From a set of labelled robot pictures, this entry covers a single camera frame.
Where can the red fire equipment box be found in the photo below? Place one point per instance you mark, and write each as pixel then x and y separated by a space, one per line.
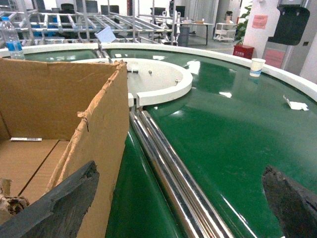
pixel 243 51

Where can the white round conveyor centre hub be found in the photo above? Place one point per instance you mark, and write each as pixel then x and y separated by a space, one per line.
pixel 151 82

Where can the white paper scrap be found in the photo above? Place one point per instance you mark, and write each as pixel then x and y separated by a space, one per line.
pixel 296 105

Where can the white paper cup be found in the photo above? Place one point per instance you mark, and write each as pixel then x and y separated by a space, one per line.
pixel 256 67

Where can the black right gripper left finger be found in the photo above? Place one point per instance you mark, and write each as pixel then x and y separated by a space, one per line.
pixel 60 212

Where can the green curved conveyor belt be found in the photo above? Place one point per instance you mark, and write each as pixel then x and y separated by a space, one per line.
pixel 226 144

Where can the chrome conveyor roller bars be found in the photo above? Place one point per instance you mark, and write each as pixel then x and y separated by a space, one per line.
pixel 197 216

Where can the grey metal roller rack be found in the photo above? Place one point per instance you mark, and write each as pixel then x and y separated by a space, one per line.
pixel 40 27

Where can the white barcode label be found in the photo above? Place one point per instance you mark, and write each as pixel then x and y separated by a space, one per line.
pixel 29 139

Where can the clear plastic water bottle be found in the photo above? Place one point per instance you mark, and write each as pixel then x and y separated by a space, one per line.
pixel 11 39

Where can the white outer conveyor rim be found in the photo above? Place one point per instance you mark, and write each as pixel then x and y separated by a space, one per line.
pixel 213 71

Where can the brown cardboard box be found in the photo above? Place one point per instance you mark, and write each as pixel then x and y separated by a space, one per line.
pixel 80 111

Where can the white office cart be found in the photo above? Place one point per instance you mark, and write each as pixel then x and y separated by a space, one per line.
pixel 225 32

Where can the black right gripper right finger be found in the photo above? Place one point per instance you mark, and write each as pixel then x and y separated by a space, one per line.
pixel 294 206

